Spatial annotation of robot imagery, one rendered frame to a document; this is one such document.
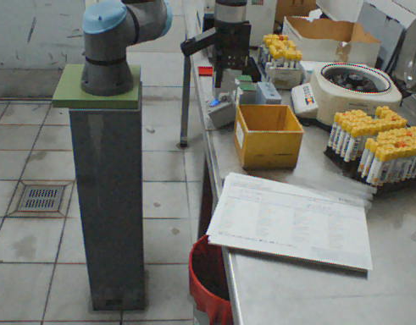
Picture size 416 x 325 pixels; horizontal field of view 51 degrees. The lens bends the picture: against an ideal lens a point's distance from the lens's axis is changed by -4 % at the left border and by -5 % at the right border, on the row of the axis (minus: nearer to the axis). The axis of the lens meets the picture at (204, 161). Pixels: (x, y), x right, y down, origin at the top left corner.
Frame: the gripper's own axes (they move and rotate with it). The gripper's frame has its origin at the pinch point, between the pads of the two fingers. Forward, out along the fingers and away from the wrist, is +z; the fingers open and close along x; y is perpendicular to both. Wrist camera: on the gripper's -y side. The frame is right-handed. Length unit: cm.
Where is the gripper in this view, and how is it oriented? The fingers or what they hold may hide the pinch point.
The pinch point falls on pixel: (213, 95)
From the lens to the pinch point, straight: 117.7
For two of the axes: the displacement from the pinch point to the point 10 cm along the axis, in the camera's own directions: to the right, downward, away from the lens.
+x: -0.9, -5.6, 8.2
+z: -0.7, 8.3, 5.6
